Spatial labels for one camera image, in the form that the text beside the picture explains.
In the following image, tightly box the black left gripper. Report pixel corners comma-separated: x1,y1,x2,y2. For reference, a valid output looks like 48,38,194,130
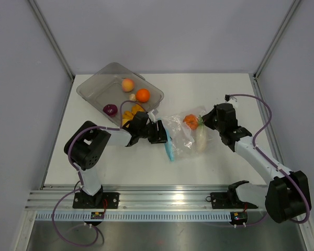
138,120,172,144

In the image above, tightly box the fake fried chicken piece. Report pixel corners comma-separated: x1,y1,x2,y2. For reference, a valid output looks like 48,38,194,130
122,105,145,120

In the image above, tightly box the clear zip top bag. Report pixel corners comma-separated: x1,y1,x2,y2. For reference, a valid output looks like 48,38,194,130
161,106,214,162

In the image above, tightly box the orange fake orange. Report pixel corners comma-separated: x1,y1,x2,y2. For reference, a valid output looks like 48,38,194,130
136,88,150,102

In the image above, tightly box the beige fake garlic bulb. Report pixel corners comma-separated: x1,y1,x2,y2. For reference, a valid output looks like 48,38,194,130
129,94,137,101

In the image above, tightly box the purple fake onion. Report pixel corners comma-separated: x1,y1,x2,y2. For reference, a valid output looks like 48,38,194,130
103,104,118,117

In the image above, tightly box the fake peach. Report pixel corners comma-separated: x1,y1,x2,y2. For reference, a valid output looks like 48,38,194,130
121,78,135,93

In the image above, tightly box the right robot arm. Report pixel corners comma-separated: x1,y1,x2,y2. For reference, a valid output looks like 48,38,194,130
202,103,311,224

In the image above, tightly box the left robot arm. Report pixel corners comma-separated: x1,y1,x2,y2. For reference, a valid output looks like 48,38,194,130
64,111,171,209

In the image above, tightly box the white fake radish with leaves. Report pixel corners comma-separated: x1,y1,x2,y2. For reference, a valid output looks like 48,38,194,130
196,116,207,153

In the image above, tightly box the orange fake pumpkin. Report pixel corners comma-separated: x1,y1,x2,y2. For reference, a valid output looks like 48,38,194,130
183,114,199,130

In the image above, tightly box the smoky clear plastic bin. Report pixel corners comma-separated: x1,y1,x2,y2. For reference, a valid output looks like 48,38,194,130
76,62,164,126

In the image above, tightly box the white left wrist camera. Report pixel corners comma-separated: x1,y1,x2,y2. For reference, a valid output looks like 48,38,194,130
148,109,158,122

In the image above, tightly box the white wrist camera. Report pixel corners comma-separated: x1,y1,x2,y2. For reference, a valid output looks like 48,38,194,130
225,95,239,109
148,109,158,122

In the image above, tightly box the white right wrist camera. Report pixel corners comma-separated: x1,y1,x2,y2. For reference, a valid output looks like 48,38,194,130
225,95,239,109

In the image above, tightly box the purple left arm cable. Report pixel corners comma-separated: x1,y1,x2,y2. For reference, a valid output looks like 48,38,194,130
52,100,144,246

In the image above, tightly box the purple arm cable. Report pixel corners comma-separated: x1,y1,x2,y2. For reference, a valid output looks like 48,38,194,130
206,93,312,227
52,100,144,246

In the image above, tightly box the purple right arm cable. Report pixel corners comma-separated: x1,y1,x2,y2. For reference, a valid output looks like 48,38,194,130
206,93,312,227

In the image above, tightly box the aluminium frame rail right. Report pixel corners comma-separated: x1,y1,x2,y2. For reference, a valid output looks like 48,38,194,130
249,74,285,164

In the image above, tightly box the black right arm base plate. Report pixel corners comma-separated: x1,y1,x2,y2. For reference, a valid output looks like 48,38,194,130
206,192,258,210

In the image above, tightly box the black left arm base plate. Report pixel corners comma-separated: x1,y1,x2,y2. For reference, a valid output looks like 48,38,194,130
72,192,120,209

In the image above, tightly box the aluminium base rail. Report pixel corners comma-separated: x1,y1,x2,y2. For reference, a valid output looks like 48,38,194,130
25,184,267,211

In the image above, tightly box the white slotted cable duct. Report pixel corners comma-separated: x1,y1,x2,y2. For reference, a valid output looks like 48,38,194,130
36,211,231,222

